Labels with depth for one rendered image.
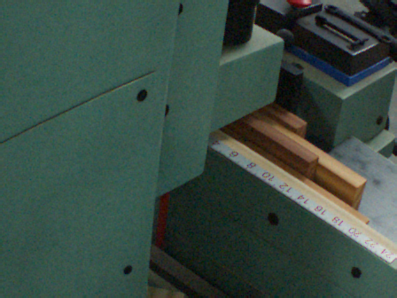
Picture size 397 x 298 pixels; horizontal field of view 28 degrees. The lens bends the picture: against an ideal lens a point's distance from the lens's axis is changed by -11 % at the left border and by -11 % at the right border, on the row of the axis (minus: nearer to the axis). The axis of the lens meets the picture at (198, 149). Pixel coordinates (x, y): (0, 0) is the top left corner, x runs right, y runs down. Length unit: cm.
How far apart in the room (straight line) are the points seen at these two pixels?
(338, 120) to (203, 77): 26
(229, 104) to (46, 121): 31
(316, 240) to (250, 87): 16
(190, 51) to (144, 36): 11
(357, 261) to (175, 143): 18
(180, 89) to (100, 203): 12
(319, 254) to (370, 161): 20
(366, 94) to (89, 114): 47
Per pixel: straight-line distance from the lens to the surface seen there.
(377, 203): 83
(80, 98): 49
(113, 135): 53
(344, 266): 71
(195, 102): 65
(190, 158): 68
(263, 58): 77
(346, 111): 88
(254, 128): 79
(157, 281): 84
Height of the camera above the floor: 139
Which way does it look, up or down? 35 degrees down
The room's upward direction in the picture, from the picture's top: 8 degrees clockwise
